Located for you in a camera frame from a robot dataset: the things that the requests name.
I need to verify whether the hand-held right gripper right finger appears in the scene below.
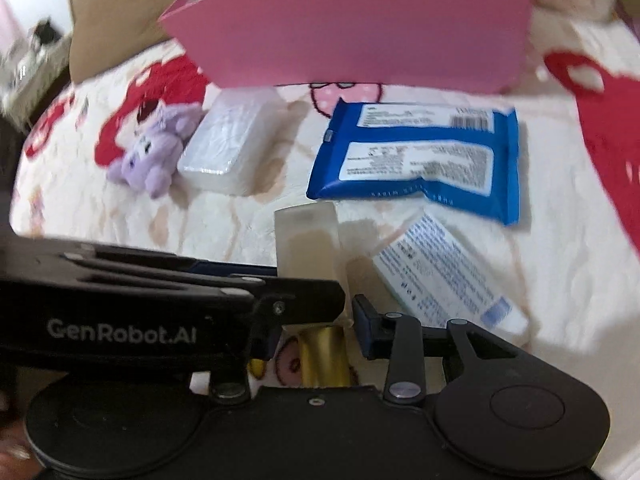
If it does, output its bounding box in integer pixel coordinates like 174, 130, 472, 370
352, 295, 532, 404

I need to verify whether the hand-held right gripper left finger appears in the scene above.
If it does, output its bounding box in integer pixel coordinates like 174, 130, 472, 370
210, 300, 287, 404

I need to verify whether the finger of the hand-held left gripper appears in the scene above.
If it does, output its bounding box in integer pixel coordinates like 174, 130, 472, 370
60, 243, 280, 292
220, 275, 347, 327

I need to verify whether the frosted bottle with gold cap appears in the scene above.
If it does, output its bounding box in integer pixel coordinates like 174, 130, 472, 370
274, 202, 354, 389

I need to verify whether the beige block with label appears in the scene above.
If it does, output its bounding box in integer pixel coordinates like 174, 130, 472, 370
370, 212, 531, 337

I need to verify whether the purple plush toy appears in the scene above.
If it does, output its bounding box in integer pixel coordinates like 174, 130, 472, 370
107, 100, 206, 199

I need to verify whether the pink cardboard box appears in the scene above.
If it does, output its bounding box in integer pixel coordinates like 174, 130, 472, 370
157, 0, 537, 95

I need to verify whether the person's left hand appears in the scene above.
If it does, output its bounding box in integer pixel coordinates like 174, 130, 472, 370
0, 391, 39, 476

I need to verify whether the clear plastic box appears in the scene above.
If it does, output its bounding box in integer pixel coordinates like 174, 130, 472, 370
176, 87, 289, 197

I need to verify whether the blue wet wipes packet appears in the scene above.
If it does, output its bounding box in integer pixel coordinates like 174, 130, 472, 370
306, 98, 521, 226

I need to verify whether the printed bear blanket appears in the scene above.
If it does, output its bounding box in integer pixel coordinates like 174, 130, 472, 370
9, 7, 640, 463

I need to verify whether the blurred white object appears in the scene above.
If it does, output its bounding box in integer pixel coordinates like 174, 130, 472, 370
0, 17, 72, 107

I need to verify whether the brown cloth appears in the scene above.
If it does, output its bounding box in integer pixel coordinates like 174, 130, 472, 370
67, 0, 222, 84

